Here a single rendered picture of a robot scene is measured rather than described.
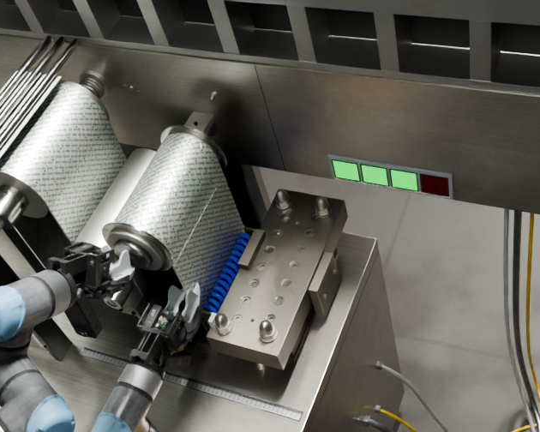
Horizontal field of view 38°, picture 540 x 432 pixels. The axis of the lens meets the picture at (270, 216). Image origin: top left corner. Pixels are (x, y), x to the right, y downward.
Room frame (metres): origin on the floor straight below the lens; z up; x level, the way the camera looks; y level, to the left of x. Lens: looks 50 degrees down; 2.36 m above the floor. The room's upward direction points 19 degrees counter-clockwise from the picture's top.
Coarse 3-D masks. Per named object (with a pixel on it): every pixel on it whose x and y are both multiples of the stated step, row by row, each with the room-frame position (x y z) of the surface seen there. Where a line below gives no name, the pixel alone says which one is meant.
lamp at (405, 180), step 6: (396, 174) 0.99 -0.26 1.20; (402, 174) 0.98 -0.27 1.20; (408, 174) 0.97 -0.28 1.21; (414, 174) 0.97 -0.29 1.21; (396, 180) 0.99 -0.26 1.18; (402, 180) 0.98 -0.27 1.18; (408, 180) 0.97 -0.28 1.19; (414, 180) 0.97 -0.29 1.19; (396, 186) 0.99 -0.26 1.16; (402, 186) 0.98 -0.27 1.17; (408, 186) 0.97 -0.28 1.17; (414, 186) 0.97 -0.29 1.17
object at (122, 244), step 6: (120, 240) 0.98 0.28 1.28; (126, 240) 0.97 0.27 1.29; (120, 246) 0.97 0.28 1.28; (126, 246) 0.96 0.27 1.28; (132, 246) 0.96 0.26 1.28; (138, 246) 0.96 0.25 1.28; (120, 252) 0.98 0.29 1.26; (132, 252) 0.96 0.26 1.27; (138, 252) 0.95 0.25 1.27; (144, 252) 0.95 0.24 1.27; (132, 258) 0.96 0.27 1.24; (138, 258) 0.96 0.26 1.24; (144, 258) 0.94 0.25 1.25; (150, 258) 0.94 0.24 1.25; (138, 264) 0.96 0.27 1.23; (144, 264) 0.95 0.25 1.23; (150, 264) 0.94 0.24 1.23
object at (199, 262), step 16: (224, 176) 1.13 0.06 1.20; (224, 192) 1.12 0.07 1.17; (208, 208) 1.07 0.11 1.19; (224, 208) 1.10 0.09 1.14; (208, 224) 1.05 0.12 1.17; (224, 224) 1.09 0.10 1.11; (240, 224) 1.12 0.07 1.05; (192, 240) 1.00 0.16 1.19; (208, 240) 1.04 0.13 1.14; (224, 240) 1.07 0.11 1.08; (192, 256) 0.99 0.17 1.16; (208, 256) 1.02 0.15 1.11; (224, 256) 1.05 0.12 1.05; (176, 272) 0.95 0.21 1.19; (192, 272) 0.97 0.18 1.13; (208, 272) 1.01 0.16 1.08; (192, 288) 0.96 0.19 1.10; (208, 288) 0.99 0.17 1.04
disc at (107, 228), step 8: (112, 224) 0.99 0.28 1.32; (120, 224) 0.98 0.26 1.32; (128, 224) 0.98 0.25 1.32; (104, 232) 1.02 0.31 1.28; (136, 232) 0.96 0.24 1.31; (144, 232) 0.95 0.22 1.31; (152, 240) 0.95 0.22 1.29; (160, 248) 0.94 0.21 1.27; (168, 256) 0.94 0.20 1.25; (168, 264) 0.94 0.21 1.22
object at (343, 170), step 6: (336, 162) 1.06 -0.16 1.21; (342, 162) 1.05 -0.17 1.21; (336, 168) 1.06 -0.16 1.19; (342, 168) 1.06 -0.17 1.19; (348, 168) 1.05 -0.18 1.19; (354, 168) 1.04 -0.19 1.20; (336, 174) 1.07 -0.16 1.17; (342, 174) 1.06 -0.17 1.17; (348, 174) 1.05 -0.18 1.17; (354, 174) 1.04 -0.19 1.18
